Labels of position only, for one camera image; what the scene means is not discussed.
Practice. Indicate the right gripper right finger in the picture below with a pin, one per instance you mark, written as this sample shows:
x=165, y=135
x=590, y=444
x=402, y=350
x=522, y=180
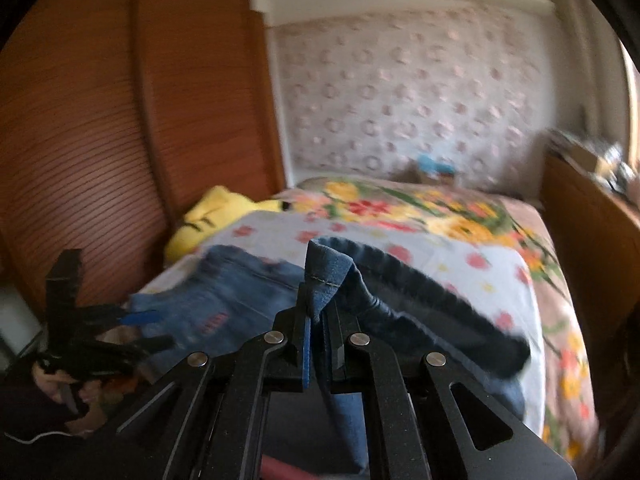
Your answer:
x=333, y=343

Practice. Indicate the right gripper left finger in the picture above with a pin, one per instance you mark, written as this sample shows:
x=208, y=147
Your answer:
x=302, y=333

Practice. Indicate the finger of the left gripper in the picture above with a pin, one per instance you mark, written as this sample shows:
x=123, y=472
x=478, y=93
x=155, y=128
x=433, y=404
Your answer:
x=140, y=318

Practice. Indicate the blue denim jeans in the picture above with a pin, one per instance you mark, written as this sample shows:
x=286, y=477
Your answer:
x=232, y=296

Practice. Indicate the person's left hand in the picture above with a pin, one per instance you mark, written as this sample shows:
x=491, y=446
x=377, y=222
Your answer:
x=62, y=388

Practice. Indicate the yellow plush toy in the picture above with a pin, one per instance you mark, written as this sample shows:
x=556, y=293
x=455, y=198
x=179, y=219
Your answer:
x=216, y=210

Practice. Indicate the white strawberry bed sheet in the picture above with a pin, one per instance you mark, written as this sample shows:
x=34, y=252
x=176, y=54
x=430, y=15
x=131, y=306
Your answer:
x=494, y=279

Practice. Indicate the wooden wardrobe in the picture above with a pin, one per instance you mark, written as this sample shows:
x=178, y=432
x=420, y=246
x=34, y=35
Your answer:
x=116, y=117

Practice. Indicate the pink circle patterned curtain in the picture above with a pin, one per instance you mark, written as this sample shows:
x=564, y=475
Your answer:
x=373, y=94

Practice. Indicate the floral pink blanket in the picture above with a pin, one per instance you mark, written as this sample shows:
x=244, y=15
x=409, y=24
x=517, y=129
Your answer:
x=571, y=425

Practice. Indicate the wooden sideboard cabinet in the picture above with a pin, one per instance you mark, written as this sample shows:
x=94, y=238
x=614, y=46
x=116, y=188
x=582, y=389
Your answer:
x=596, y=237

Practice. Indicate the cardboard box on cabinet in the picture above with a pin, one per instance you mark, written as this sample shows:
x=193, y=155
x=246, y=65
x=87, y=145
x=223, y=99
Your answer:
x=589, y=161

